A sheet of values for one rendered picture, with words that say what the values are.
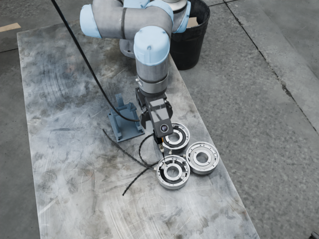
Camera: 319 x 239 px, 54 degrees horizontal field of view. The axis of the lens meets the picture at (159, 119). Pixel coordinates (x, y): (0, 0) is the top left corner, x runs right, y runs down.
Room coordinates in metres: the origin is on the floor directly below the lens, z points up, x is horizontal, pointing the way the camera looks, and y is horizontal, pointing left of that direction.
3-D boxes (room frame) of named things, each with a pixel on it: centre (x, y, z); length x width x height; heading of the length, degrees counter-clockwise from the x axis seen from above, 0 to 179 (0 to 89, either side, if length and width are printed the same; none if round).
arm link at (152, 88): (0.50, 0.02, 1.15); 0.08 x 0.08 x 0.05
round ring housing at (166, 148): (0.52, -0.05, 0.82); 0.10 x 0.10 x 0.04
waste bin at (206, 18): (1.71, -0.17, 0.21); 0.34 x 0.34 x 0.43
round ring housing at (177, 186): (0.40, -0.04, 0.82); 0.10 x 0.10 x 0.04
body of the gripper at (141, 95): (0.51, 0.02, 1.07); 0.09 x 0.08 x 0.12; 21
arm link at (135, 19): (0.61, 0.02, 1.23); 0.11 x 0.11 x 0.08; 83
